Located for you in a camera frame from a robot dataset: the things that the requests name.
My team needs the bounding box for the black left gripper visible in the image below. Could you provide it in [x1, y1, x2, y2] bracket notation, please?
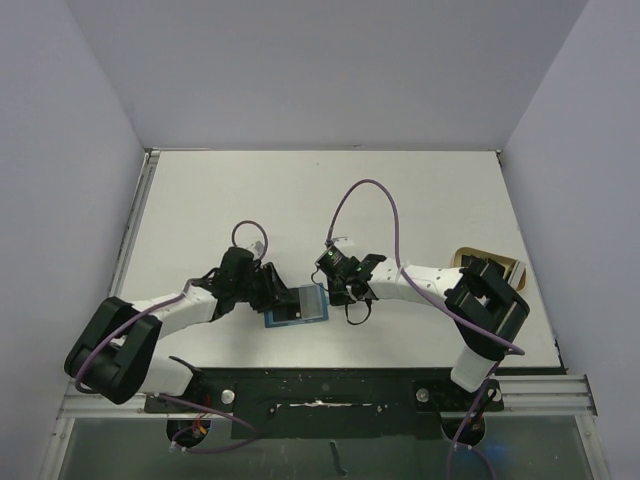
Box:
[234, 263, 295, 312]

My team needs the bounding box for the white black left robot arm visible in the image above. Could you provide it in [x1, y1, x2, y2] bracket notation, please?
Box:
[63, 246, 297, 411]

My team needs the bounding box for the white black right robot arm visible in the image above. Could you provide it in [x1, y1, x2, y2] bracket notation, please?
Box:
[316, 245, 530, 409]

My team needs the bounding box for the stack of credit cards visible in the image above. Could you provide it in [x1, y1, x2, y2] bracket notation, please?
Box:
[507, 260, 526, 291]

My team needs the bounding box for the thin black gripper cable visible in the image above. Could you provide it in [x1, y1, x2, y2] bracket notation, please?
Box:
[310, 264, 374, 326]

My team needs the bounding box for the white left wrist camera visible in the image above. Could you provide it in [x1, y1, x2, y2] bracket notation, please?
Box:
[246, 240, 266, 258]

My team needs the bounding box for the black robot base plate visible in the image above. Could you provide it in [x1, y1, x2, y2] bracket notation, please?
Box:
[144, 368, 504, 440]

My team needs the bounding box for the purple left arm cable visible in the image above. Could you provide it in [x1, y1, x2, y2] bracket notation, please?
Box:
[73, 220, 259, 455]

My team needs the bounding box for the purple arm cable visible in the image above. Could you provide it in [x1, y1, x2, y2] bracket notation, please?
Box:
[73, 220, 259, 455]
[325, 179, 526, 480]

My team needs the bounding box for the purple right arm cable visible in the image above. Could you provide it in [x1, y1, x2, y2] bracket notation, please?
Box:
[325, 179, 526, 480]

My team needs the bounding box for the aluminium left side rail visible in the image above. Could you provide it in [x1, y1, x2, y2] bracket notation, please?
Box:
[108, 149, 161, 297]

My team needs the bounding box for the aluminium rail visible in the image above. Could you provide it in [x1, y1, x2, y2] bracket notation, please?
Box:
[39, 375, 610, 479]
[108, 149, 161, 297]

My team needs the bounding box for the aluminium front rail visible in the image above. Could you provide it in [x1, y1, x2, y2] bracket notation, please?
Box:
[39, 375, 610, 479]

